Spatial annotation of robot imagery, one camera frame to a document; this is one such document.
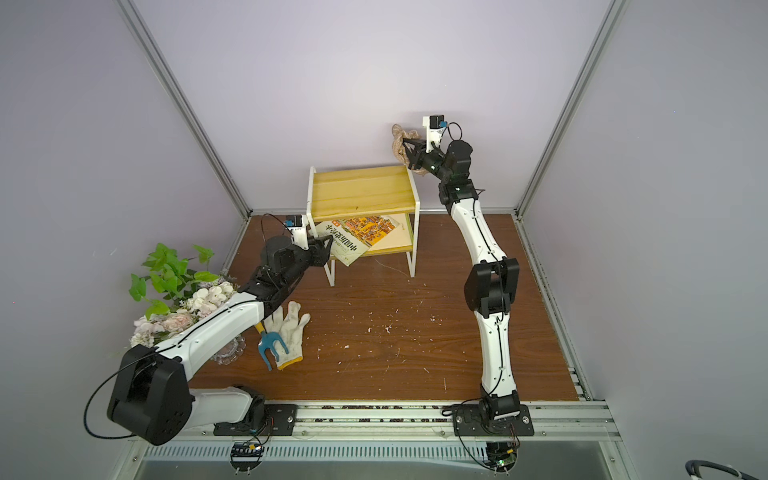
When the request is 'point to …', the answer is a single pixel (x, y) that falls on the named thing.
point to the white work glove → (291, 330)
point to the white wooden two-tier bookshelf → (363, 211)
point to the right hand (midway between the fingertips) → (411, 132)
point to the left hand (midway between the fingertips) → (327, 235)
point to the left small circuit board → (245, 456)
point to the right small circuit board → (500, 456)
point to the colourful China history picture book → (353, 236)
